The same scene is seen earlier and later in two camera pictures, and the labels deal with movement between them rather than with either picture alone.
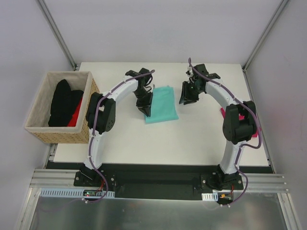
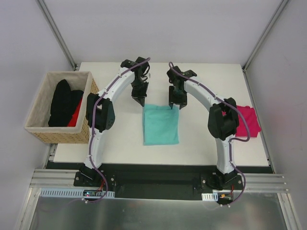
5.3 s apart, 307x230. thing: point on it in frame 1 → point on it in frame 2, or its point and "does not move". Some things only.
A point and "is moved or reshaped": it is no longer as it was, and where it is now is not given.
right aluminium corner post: (281, 8) does not move
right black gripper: (188, 92) → (177, 100)
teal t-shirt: (163, 108) is moved or reshaped
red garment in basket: (73, 121) does not move
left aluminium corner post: (44, 7) does not move
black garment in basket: (64, 101) does not move
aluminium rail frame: (268, 183) does not move
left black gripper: (144, 102) → (139, 95)
